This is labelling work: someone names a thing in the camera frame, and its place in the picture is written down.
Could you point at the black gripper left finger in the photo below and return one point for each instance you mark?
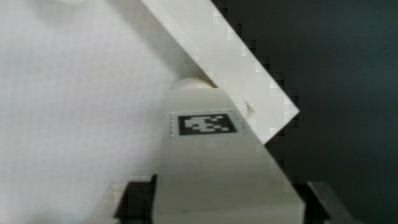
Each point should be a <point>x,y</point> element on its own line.
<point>134,212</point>

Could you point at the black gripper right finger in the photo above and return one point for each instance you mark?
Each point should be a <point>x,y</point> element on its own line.
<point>325,210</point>

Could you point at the white desk leg front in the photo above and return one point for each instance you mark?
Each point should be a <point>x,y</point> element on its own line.
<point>221,183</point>

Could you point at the white desk top tray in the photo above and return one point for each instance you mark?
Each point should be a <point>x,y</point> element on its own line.
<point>94,54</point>

